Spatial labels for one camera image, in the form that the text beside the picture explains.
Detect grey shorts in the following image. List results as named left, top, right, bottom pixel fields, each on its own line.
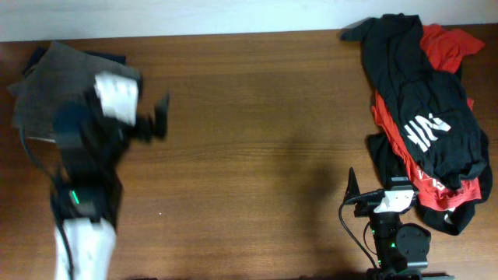
left=7, top=41, right=142, bottom=142

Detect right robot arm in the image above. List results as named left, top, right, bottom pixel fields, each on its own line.
left=338, top=168, right=431, bottom=279

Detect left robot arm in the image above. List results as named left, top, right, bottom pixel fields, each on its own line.
left=50, top=93, right=170, bottom=279

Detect folded navy blue garment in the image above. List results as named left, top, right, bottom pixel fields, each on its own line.
left=22, top=47, right=126, bottom=76

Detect red shirt with white print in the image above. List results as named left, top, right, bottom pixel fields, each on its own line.
left=371, top=24, right=485, bottom=211

